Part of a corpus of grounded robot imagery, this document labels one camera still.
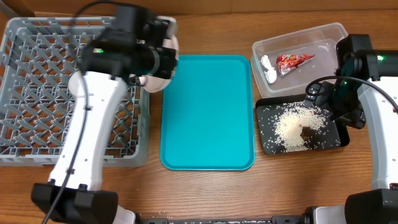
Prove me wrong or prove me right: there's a black rail at bottom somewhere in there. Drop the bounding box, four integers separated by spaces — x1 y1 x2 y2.
135 213 314 224

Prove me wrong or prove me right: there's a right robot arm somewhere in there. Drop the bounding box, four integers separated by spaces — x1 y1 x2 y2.
302 50 397 223

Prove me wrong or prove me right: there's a white tissue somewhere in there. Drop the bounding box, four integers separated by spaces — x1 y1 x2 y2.
261 55 277 84

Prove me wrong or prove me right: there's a red snack wrapper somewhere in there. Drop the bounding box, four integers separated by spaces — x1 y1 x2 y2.
276 54 315 76

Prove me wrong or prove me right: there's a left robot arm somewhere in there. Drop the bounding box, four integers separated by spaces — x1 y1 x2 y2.
31 29 179 223

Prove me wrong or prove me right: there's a spilled white rice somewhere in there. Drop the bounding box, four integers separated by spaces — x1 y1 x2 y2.
259 101 341 153

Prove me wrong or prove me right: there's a teal plastic tray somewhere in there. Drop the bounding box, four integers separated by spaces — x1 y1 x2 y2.
160 55 255 171

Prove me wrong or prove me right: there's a clear plastic bin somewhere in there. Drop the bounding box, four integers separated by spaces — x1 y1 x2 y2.
251 22 348 98

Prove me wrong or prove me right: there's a grey dishwasher rack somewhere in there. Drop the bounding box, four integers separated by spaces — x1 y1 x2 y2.
1 17 150 167

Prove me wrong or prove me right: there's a black plastic tray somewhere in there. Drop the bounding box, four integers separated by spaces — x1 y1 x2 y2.
255 91 351 156

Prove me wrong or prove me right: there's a white round plate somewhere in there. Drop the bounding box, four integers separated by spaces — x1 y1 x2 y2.
139 35 179 93

